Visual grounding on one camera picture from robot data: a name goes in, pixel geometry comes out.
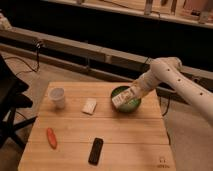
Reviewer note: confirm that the white labelled bottle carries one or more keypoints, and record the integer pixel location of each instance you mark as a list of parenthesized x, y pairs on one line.
[(123, 95)]

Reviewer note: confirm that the black office chair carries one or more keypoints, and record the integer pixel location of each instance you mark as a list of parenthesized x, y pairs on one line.
[(11, 98)]

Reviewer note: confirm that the orange carrot toy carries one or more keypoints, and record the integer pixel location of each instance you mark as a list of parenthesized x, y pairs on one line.
[(51, 138)]

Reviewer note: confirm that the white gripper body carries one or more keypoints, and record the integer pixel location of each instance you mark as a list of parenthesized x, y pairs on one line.
[(143, 85)]

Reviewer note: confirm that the white paper cup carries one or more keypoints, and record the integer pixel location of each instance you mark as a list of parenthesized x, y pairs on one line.
[(57, 96)]

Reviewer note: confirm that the green ceramic bowl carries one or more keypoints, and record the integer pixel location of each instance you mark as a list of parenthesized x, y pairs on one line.
[(129, 107)]

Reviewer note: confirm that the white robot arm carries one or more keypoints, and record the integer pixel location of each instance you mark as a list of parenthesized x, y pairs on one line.
[(167, 70)]

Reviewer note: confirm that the black remote control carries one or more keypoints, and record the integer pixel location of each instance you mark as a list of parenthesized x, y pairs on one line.
[(95, 151)]

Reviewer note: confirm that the white sponge block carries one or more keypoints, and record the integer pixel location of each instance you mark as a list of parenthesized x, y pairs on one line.
[(89, 106)]

